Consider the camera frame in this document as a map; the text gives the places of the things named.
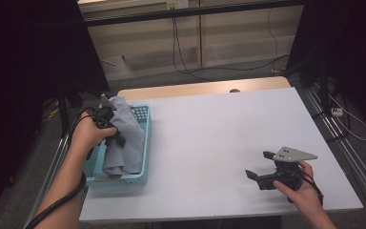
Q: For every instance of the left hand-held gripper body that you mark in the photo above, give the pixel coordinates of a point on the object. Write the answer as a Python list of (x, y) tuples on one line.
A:
[(105, 117)]

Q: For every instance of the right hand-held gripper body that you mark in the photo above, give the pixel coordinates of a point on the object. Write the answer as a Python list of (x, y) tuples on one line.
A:
[(286, 173)]

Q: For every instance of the light blue tank top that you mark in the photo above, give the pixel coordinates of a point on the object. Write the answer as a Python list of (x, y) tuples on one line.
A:
[(127, 143)]

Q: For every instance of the light blue plastic basket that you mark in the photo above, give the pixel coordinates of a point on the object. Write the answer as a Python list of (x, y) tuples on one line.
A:
[(136, 181)]

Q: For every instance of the person's left hand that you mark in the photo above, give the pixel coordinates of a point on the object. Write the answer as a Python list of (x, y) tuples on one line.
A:
[(85, 136)]

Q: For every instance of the person's right hand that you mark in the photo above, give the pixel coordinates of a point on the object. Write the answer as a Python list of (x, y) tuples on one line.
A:
[(305, 198)]

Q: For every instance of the black stand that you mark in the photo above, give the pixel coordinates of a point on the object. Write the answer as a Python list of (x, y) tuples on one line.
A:
[(64, 117), (324, 89)]

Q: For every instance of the white table cover board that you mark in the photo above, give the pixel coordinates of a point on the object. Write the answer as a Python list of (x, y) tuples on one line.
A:
[(219, 133)]

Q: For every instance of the white power strip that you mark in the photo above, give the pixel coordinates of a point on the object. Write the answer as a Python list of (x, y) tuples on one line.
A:
[(336, 111)]

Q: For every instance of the wooden table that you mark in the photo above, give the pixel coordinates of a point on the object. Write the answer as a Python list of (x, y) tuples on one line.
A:
[(187, 89)]

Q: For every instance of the black curtain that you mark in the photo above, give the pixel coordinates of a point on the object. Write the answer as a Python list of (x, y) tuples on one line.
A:
[(355, 47), (19, 63)]

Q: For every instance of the black horizontal bar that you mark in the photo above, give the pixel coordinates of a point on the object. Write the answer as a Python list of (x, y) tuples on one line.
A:
[(171, 13)]

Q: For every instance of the aluminium floor rail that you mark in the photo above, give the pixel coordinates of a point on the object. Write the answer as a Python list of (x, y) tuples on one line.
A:
[(359, 173), (55, 159)]

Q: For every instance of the white wall socket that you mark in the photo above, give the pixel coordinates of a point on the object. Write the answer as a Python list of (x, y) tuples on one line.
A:
[(178, 4)]

